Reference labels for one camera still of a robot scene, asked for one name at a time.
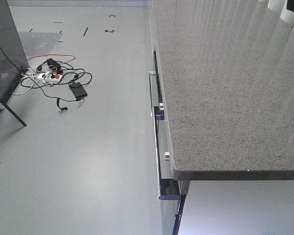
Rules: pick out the dark grey panel board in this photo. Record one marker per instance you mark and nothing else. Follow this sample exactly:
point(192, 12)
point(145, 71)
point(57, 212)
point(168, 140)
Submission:
point(13, 61)

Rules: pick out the chrome lower drawer handle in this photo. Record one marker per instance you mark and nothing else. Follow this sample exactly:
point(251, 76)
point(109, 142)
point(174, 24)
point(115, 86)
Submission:
point(168, 187)

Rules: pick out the chrome upper drawer handle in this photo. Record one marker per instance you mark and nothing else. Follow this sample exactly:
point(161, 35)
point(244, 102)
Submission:
point(156, 100)

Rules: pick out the grey stone kitchen counter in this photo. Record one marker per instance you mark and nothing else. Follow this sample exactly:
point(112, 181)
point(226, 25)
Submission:
point(226, 71)

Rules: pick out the black power adapter brick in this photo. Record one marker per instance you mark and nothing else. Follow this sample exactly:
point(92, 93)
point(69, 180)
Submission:
point(78, 90)

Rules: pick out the black stand leg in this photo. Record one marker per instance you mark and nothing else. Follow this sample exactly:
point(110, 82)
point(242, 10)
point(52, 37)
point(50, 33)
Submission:
point(13, 113)

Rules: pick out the chrome drawer handle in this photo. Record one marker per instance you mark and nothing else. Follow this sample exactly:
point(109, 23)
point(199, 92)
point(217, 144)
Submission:
point(168, 187)
point(156, 100)

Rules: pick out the white power strip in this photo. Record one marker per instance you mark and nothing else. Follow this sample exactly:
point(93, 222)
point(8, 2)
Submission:
point(49, 77)

